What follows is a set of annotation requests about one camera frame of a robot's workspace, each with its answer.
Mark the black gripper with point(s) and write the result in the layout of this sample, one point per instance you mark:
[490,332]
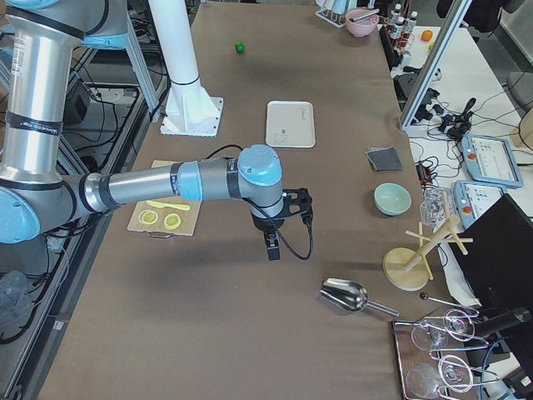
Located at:
[265,225]

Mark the green lime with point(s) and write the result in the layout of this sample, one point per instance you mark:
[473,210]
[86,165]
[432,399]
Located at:
[239,47]

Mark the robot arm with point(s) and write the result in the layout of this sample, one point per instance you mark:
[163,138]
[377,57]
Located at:
[36,199]

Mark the beige rabbit tray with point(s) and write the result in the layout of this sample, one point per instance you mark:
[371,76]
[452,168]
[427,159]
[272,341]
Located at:
[290,124]

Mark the metal glass rack tray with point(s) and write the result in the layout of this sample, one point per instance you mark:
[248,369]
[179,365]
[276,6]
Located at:
[408,355]

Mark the shiny metal scoop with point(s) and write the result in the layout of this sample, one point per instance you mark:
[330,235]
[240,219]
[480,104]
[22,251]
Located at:
[351,296]

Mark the yellow plastic knife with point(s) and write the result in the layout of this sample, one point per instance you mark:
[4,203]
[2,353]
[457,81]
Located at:
[161,205]

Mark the wooden cutting board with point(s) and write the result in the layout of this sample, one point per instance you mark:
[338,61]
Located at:
[166,222]

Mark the pale green bowl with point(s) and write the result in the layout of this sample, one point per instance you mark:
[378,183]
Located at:
[391,199]

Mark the wooden mug tree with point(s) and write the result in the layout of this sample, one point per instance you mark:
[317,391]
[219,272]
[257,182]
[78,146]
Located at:
[409,269]

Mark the grey folded cloth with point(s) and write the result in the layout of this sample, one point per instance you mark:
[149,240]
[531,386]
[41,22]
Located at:
[384,159]

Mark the black ball tipped rod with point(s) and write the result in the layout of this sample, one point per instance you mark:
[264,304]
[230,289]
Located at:
[425,296]

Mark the clear plastic container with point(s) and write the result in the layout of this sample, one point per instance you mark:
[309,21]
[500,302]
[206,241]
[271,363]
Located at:
[433,208]

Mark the upper wine glass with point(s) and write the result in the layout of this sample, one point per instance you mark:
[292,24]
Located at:
[438,332]

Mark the wine glass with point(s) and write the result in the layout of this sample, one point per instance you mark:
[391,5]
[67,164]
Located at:
[451,375]
[438,332]

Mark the lower teach pendant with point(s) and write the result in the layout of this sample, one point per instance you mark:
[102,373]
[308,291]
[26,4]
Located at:
[473,199]

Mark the teach pendant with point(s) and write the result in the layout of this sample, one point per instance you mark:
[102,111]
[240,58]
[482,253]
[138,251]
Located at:
[473,199]
[490,160]

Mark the lower wine glass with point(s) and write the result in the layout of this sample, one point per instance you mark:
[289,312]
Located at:
[451,375]

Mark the black monitor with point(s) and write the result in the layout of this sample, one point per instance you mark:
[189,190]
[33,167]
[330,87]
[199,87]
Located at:
[498,266]

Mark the upper teach pendant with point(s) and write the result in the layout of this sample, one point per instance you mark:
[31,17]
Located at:
[490,160]

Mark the pink bowl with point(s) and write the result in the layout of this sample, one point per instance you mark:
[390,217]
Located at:
[361,22]

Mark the bottle rack with bottles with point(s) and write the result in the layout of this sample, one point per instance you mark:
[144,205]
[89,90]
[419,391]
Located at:
[399,27]

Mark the orange fruit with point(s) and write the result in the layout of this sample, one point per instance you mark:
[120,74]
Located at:
[426,35]

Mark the clear plastic bag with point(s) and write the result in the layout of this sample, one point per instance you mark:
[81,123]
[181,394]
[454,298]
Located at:
[15,303]

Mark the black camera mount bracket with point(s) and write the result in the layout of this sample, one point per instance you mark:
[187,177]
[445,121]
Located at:
[296,202]

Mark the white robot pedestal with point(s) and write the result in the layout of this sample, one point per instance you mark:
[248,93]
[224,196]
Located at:
[190,110]

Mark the aluminium frame post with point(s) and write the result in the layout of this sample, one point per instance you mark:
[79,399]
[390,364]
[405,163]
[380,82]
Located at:
[443,40]

